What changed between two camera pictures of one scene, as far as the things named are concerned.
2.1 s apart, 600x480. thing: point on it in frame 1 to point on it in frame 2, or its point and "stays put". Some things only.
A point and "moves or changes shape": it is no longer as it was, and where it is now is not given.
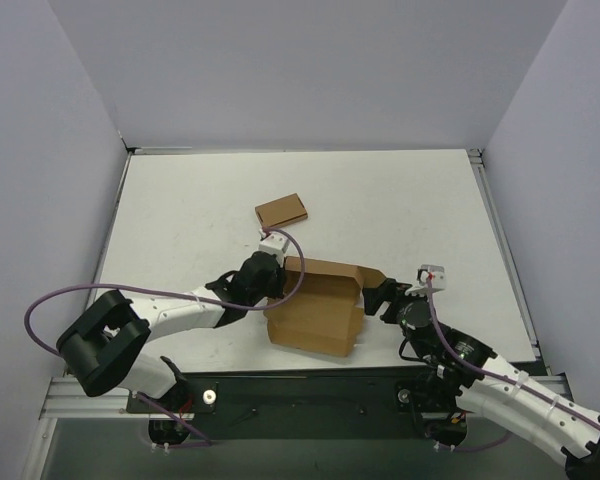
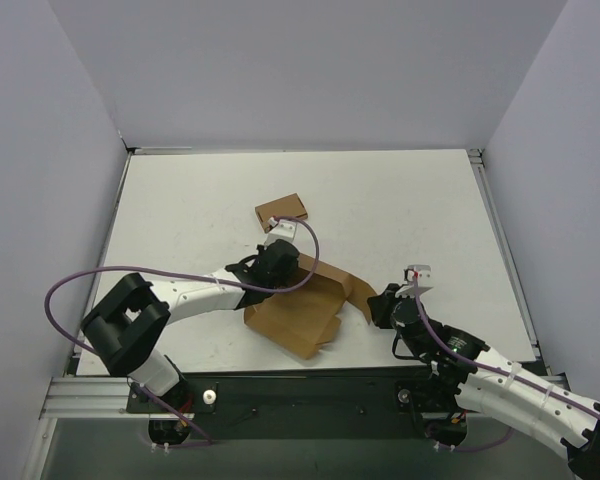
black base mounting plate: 288,405 stays put
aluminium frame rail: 66,398 stays put
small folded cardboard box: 281,210 stays put
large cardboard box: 327,314 moves or changes shape
